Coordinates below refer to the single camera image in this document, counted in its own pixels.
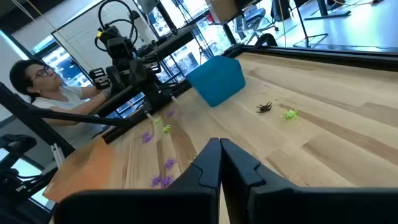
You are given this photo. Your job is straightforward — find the teal plastic bin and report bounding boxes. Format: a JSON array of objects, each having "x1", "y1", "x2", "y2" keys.
[{"x1": 185, "y1": 55, "x2": 246, "y2": 108}]

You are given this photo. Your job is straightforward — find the silver frame bracket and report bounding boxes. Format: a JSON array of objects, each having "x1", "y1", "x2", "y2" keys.
[{"x1": 49, "y1": 142, "x2": 66, "y2": 169}]

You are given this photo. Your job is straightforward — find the black bag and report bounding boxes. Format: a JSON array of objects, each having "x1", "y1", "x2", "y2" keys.
[{"x1": 270, "y1": 0, "x2": 292, "y2": 22}]

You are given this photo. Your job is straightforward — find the orange plastic bin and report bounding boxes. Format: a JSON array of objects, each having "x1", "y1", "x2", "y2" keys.
[{"x1": 43, "y1": 136, "x2": 116, "y2": 203}]

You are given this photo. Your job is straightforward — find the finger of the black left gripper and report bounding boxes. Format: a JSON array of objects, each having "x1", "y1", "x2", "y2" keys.
[
  {"x1": 107, "y1": 65, "x2": 124, "y2": 94},
  {"x1": 129, "y1": 58, "x2": 147, "y2": 88}
]

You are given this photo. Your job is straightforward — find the large glass window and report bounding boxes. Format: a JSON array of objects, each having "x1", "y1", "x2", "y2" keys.
[{"x1": 30, "y1": 34, "x2": 94, "y2": 90}]

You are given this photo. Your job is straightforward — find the black plastic spider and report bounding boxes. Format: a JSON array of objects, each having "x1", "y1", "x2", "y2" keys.
[{"x1": 256, "y1": 101, "x2": 274, "y2": 114}]

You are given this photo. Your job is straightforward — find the person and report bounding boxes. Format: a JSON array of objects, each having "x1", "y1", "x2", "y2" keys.
[{"x1": 9, "y1": 58, "x2": 114, "y2": 150}]

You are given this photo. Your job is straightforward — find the thick black support beam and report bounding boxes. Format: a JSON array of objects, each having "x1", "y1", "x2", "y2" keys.
[{"x1": 0, "y1": 81, "x2": 76, "y2": 158}]

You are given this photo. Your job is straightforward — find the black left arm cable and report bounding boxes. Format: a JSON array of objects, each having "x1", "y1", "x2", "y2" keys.
[{"x1": 95, "y1": 0, "x2": 139, "y2": 52}]

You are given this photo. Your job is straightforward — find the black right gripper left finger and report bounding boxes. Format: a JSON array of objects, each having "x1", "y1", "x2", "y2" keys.
[{"x1": 54, "y1": 138, "x2": 223, "y2": 224}]

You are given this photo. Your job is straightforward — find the black desk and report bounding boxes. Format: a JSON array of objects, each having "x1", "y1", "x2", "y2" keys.
[{"x1": 93, "y1": 24, "x2": 200, "y2": 118}]

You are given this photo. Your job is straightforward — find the brown cardboard box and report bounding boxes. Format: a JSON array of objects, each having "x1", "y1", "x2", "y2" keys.
[{"x1": 208, "y1": 0, "x2": 240, "y2": 24}]

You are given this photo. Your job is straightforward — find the black flat-base stand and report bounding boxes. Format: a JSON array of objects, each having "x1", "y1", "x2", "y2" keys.
[{"x1": 303, "y1": 0, "x2": 352, "y2": 21}]

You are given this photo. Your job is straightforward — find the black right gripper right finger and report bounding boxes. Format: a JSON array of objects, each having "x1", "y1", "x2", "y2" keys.
[{"x1": 220, "y1": 138, "x2": 398, "y2": 224}]

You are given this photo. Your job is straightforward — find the black floor equipment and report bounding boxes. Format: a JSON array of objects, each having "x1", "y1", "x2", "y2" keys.
[{"x1": 0, "y1": 133, "x2": 60, "y2": 224}]

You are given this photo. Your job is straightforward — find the grey office chair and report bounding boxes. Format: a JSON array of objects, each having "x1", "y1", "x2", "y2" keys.
[{"x1": 234, "y1": 5, "x2": 279, "y2": 43}]

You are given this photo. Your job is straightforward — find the thin black rod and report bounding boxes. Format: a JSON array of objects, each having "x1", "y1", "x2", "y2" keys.
[{"x1": 29, "y1": 107, "x2": 149, "y2": 128}]

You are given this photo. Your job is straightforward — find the black tripod stand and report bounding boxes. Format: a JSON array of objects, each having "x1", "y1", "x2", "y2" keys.
[{"x1": 292, "y1": 0, "x2": 330, "y2": 49}]

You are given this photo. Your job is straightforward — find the black table clamp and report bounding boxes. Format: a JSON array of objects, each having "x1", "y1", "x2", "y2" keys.
[{"x1": 254, "y1": 32, "x2": 279, "y2": 48}]

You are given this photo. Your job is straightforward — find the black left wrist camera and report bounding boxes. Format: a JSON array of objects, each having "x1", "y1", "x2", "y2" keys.
[{"x1": 105, "y1": 36, "x2": 129, "y2": 60}]

